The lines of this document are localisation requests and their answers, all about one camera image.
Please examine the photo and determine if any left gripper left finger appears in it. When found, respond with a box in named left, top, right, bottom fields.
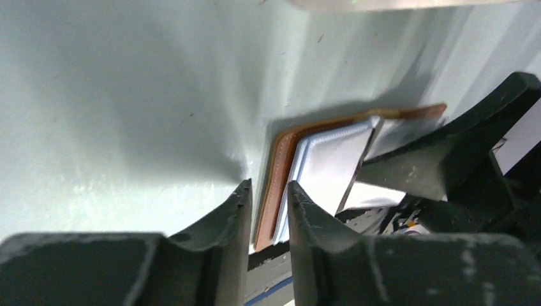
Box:
left=1, top=180, right=252, bottom=305

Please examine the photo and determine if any brown leather card holder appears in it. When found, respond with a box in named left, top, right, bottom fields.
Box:
left=253, top=103, right=447, bottom=252

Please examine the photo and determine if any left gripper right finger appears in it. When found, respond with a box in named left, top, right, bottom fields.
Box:
left=288, top=181, right=540, bottom=305

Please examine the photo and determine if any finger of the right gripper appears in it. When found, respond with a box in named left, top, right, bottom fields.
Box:
left=357, top=71, right=540, bottom=200
left=337, top=152, right=540, bottom=244

